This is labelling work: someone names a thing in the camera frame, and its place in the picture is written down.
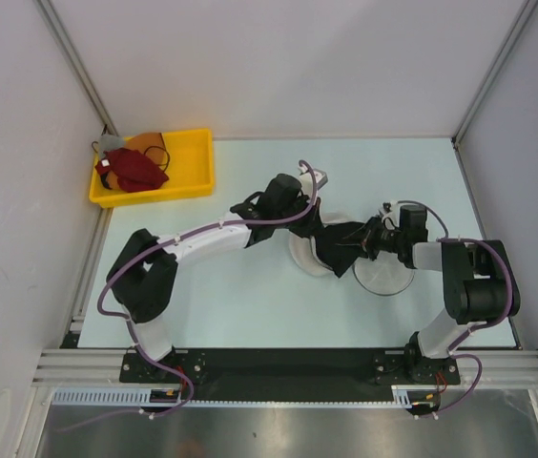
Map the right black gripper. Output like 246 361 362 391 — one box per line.
336 214 405 260

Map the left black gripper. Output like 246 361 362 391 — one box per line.
274 192 324 239

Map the black garment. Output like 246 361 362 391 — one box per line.
311 221 368 278

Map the white mesh laundry bag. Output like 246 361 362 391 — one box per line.
289 213 414 297

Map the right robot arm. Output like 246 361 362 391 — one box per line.
362 200 521 385

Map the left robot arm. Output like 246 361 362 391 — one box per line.
97 169 328 382

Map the yellow plastic bin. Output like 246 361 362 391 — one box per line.
89 128 215 208

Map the orange garment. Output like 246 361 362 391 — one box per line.
124 133 171 176

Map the dark red garment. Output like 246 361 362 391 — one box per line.
94 148 169 193

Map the grey garment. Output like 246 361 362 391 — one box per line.
97 134 126 156

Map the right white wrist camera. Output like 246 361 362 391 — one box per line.
379 200 400 224

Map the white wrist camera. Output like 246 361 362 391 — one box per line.
379 200 400 224
299 169 328 196

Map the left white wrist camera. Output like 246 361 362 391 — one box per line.
299 169 328 196

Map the white slotted cable duct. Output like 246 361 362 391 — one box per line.
52 385 440 409

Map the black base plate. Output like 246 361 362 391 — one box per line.
119 348 461 393

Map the right aluminium frame post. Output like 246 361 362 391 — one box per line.
451 0 538 149

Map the aluminium frame post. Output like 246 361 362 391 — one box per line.
32 0 117 135
451 0 538 149

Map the left aluminium frame post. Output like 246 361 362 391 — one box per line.
32 0 117 135

